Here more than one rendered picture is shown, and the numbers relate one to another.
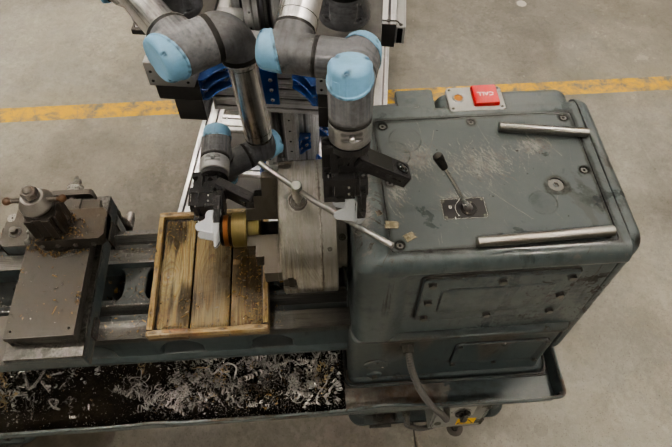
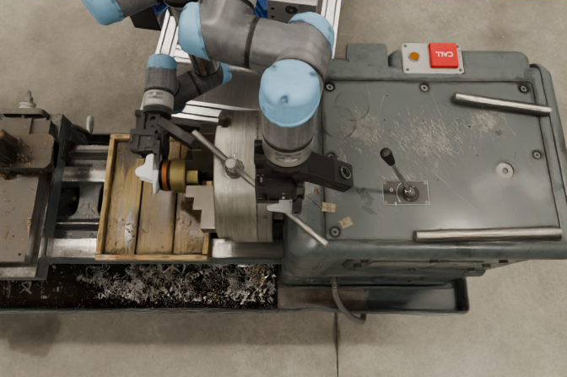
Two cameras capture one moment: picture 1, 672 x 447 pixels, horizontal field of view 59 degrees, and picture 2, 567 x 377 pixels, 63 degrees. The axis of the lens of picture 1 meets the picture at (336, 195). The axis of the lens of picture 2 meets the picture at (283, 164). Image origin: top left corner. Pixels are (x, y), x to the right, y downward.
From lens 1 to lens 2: 0.46 m
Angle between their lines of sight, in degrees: 16
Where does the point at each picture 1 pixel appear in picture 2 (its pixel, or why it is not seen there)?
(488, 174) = (435, 153)
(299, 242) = (234, 210)
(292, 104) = not seen: hidden behind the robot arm
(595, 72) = not seen: outside the picture
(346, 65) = (284, 85)
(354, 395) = (285, 294)
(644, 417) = (526, 299)
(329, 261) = (263, 227)
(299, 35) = (232, 19)
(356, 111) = (294, 136)
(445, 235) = (382, 223)
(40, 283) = not seen: outside the picture
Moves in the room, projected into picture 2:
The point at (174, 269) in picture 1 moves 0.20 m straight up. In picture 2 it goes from (123, 192) to (97, 170)
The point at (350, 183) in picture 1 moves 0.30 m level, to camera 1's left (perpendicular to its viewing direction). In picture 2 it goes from (284, 191) to (99, 178)
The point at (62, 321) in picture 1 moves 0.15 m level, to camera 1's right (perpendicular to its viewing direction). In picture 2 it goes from (13, 247) to (72, 251)
